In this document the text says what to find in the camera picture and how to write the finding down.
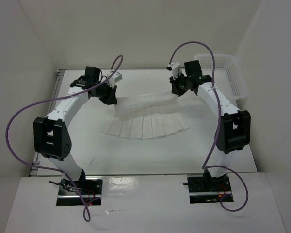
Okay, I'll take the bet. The purple cable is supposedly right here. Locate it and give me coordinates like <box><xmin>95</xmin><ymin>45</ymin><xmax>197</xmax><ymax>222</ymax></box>
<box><xmin>5</xmin><ymin>54</ymin><xmax>124</xmax><ymax>223</ymax></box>
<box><xmin>169</xmin><ymin>41</ymin><xmax>248</xmax><ymax>212</ymax></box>

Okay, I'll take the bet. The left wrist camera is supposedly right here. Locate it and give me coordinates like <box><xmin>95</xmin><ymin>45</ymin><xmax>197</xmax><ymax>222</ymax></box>
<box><xmin>108</xmin><ymin>72</ymin><xmax>123</xmax><ymax>88</ymax></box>

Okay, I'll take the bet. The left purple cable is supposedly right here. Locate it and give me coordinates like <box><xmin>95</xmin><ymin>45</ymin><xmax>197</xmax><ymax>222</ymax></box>
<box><xmin>5</xmin><ymin>54</ymin><xmax>124</xmax><ymax>223</ymax></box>

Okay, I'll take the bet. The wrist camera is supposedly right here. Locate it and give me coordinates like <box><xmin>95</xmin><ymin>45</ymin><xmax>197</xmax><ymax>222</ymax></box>
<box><xmin>166</xmin><ymin>61</ymin><xmax>181</xmax><ymax>80</ymax></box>
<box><xmin>108</xmin><ymin>72</ymin><xmax>123</xmax><ymax>88</ymax></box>

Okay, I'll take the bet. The white pleated skirt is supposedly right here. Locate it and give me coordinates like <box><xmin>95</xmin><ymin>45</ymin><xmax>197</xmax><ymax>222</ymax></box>
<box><xmin>100</xmin><ymin>92</ymin><xmax>190</xmax><ymax>140</ymax></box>

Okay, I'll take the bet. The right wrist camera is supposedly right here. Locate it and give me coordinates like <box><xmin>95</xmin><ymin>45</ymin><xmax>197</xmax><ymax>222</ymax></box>
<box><xmin>166</xmin><ymin>61</ymin><xmax>181</xmax><ymax>80</ymax></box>

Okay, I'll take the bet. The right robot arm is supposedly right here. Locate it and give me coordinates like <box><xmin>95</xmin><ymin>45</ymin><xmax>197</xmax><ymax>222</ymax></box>
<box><xmin>166</xmin><ymin>60</ymin><xmax>251</xmax><ymax>191</ymax></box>

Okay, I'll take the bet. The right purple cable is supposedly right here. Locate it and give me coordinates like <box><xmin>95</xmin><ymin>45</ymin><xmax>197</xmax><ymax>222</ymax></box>
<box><xmin>169</xmin><ymin>41</ymin><xmax>248</xmax><ymax>212</ymax></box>

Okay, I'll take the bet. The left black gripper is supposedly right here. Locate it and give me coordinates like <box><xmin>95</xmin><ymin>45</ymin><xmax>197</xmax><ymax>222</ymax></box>
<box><xmin>92</xmin><ymin>81</ymin><xmax>116</xmax><ymax>105</ymax></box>

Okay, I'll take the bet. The white plastic basket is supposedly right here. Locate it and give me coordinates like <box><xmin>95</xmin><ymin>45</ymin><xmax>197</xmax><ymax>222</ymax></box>
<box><xmin>194</xmin><ymin>53</ymin><xmax>249</xmax><ymax>100</ymax></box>

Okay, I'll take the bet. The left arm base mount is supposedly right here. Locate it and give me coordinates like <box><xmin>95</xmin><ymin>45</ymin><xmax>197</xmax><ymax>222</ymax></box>
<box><xmin>49</xmin><ymin>176</ymin><xmax>103</xmax><ymax>206</ymax></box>

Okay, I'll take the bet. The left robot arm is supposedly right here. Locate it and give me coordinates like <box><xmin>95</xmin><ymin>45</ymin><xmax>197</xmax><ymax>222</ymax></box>
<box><xmin>33</xmin><ymin>67</ymin><xmax>122</xmax><ymax>194</ymax></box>

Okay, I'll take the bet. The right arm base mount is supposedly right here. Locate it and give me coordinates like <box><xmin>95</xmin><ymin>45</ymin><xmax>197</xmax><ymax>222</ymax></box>
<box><xmin>183</xmin><ymin>173</ymin><xmax>234</xmax><ymax>204</ymax></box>

